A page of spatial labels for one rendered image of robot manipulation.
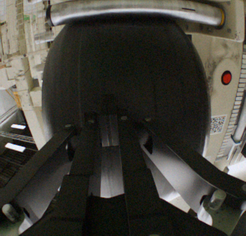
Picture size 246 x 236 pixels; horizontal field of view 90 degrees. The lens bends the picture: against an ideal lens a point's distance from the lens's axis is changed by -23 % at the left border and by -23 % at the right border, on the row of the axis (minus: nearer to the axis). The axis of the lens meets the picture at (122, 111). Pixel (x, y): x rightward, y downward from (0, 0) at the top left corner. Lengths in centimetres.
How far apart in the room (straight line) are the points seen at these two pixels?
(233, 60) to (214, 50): 8
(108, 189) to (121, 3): 30
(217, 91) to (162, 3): 30
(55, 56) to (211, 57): 37
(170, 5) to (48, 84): 24
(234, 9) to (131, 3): 20
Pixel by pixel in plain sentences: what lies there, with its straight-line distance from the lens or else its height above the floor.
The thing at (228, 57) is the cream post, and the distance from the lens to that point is 48.
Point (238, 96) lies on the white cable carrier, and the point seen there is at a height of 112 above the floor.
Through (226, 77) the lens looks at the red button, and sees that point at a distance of 48.
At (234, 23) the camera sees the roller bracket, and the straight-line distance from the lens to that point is 34.
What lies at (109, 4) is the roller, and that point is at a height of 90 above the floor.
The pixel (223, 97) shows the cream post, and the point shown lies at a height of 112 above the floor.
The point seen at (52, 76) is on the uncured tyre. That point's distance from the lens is 24.
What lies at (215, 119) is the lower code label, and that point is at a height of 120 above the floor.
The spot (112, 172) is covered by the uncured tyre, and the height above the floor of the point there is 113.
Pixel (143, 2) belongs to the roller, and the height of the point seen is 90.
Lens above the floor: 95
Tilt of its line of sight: 28 degrees up
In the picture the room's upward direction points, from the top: 177 degrees clockwise
